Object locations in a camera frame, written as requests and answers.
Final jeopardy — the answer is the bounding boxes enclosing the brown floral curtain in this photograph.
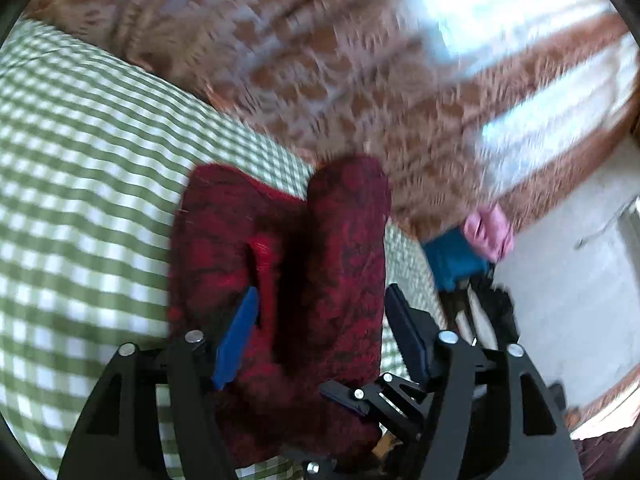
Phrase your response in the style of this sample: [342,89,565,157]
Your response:
[25,0,640,243]

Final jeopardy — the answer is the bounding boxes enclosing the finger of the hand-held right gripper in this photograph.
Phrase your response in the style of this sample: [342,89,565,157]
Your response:
[319,372,432,443]
[277,452,351,480]

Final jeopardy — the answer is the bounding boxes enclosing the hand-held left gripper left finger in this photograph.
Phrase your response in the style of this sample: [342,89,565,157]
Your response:
[57,286,261,480]

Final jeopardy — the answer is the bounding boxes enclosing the green checked bed sheet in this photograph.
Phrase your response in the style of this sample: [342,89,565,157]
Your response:
[0,20,451,480]

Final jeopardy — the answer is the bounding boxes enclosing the dark clothes pile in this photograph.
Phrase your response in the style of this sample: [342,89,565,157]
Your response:
[439,267,522,348]

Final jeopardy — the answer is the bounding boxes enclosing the dark red knitted garment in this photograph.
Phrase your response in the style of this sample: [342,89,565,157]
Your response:
[167,154,393,470]

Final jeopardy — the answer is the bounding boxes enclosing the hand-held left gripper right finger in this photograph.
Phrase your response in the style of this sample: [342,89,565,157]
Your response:
[384,283,584,480]

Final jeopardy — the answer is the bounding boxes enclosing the grey wall cable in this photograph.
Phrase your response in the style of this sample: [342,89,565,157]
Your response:
[574,202,633,252]

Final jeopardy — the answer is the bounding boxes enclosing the blue cloth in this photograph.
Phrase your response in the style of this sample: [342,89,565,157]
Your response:
[421,226,492,295]

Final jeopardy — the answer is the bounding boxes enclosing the pink cloth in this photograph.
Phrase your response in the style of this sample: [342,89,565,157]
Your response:
[462,204,516,264]

